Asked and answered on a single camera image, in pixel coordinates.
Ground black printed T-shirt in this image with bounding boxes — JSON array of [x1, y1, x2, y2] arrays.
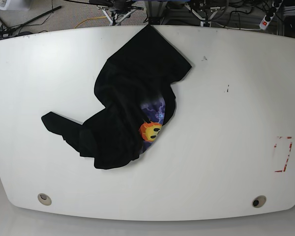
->
[[41, 25, 192, 170]]

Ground red tape rectangle marking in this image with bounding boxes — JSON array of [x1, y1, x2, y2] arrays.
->
[[272, 136, 293, 173]]

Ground white power strip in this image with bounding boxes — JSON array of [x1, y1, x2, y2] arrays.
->
[[259, 0, 283, 30]]

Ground black tripod stand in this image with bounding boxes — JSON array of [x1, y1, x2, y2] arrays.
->
[[0, 5, 62, 40]]

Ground aluminium frame post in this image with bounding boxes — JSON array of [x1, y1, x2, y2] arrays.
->
[[144, 0, 168, 25]]

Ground yellow cable on floor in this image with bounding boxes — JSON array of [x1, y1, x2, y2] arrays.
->
[[75, 15, 109, 30]]

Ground left table cable grommet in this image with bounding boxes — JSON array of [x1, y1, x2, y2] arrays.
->
[[37, 193, 52, 206]]

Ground table cable grommet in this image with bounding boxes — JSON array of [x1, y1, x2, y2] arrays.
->
[[37, 193, 52, 206], [252, 196, 266, 208]]

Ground right table cable grommet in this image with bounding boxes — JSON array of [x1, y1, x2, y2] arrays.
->
[[252, 196, 266, 208]]

